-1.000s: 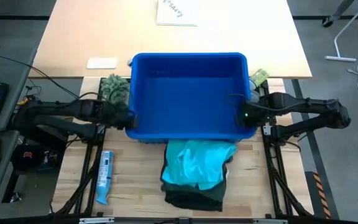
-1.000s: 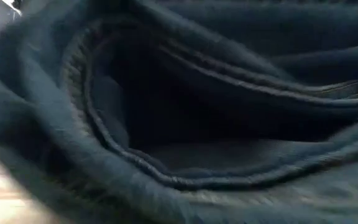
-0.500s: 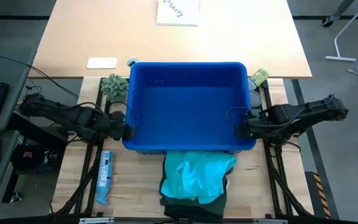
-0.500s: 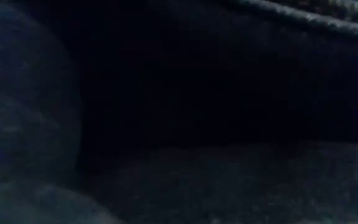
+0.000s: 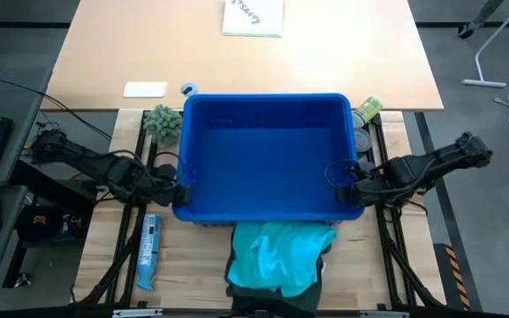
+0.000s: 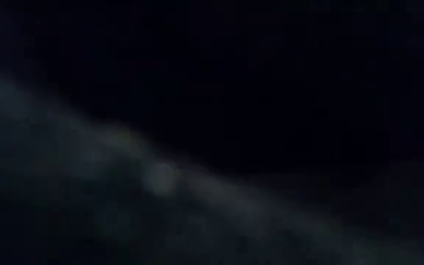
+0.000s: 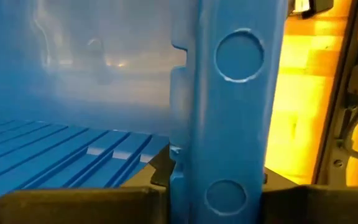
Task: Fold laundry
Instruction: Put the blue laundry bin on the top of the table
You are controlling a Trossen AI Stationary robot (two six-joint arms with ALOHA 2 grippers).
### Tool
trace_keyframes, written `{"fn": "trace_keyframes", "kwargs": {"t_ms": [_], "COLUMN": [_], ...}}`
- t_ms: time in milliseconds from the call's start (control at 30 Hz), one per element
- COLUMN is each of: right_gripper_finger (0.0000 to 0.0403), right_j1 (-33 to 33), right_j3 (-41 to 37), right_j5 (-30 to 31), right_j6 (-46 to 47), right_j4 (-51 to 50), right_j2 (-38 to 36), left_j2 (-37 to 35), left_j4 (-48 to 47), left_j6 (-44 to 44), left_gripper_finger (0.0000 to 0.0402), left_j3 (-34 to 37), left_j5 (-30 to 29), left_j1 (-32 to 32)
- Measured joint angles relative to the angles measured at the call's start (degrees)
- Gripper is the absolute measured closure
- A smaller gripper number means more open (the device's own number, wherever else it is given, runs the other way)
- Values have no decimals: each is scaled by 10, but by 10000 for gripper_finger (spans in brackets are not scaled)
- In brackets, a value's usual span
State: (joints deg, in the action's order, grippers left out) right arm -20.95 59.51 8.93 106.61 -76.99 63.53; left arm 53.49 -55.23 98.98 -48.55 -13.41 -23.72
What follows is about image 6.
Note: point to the dark green garment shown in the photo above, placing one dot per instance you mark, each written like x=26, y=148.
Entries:
x=87, y=176

